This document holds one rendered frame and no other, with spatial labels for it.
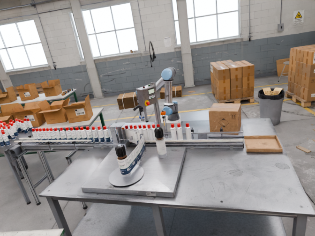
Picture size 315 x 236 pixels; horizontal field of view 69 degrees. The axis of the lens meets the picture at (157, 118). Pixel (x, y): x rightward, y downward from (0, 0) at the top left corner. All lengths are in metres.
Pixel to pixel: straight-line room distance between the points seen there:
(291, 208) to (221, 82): 4.21
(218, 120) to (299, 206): 1.14
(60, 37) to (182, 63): 4.08
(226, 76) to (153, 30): 3.09
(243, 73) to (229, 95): 0.59
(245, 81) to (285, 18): 3.09
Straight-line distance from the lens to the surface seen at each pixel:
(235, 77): 5.71
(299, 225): 1.90
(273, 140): 2.52
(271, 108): 4.62
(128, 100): 6.49
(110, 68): 8.06
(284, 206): 1.80
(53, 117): 4.19
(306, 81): 5.60
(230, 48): 7.88
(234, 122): 2.51
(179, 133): 2.37
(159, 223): 2.00
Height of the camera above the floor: 2.04
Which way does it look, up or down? 22 degrees down
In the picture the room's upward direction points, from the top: 9 degrees counter-clockwise
